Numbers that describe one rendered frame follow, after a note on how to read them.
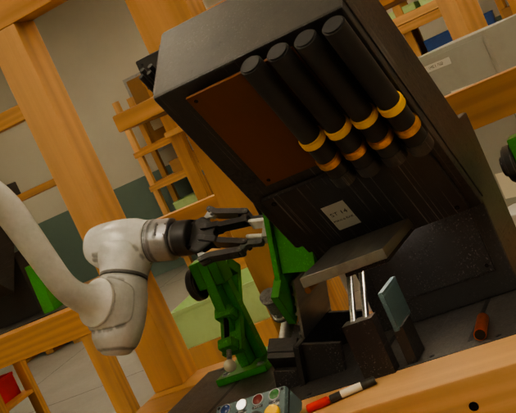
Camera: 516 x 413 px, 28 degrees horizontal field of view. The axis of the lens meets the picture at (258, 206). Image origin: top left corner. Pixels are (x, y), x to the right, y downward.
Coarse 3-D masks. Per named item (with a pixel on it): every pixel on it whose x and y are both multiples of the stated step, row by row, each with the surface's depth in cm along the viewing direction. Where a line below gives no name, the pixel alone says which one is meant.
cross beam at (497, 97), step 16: (496, 80) 217; (512, 80) 216; (448, 96) 221; (464, 96) 220; (480, 96) 219; (496, 96) 218; (512, 96) 216; (480, 112) 220; (496, 112) 218; (512, 112) 217; (192, 208) 250
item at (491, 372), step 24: (432, 360) 177; (456, 360) 172; (480, 360) 166; (504, 360) 161; (384, 384) 176; (408, 384) 170; (432, 384) 165; (456, 384) 162; (480, 384) 161; (504, 384) 160; (336, 408) 175; (360, 408) 170; (384, 408) 168; (408, 408) 166; (432, 408) 165; (456, 408) 163; (480, 408) 162; (504, 408) 161
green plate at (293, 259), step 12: (264, 216) 192; (276, 228) 194; (276, 240) 194; (288, 240) 193; (276, 252) 194; (288, 252) 194; (300, 252) 193; (312, 252) 192; (276, 264) 194; (288, 264) 194; (300, 264) 194; (312, 264) 193; (276, 276) 195; (288, 276) 199
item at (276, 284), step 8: (280, 280) 194; (272, 288) 194; (280, 288) 194; (288, 288) 197; (272, 296) 193; (280, 296) 193; (288, 296) 197; (280, 304) 194; (288, 304) 197; (288, 312) 196; (288, 320) 199
